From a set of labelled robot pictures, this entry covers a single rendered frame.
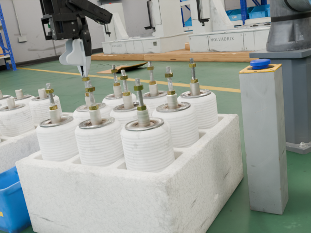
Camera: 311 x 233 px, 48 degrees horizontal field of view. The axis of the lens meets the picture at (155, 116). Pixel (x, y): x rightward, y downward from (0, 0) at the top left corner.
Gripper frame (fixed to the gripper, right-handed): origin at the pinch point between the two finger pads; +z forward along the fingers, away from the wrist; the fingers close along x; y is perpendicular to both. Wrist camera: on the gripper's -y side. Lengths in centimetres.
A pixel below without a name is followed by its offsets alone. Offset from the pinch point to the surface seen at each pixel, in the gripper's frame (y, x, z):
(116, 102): -7.3, -0.8, 10.0
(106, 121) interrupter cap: 6.0, 17.0, 9.1
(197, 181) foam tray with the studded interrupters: -3.3, 32.0, 22.0
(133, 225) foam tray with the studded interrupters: 10.3, 28.5, 26.3
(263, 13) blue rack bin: -489, -300, 3
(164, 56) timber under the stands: -209, -231, 29
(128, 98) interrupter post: -3.4, 11.9, 6.9
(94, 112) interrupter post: 7.9, 16.2, 6.7
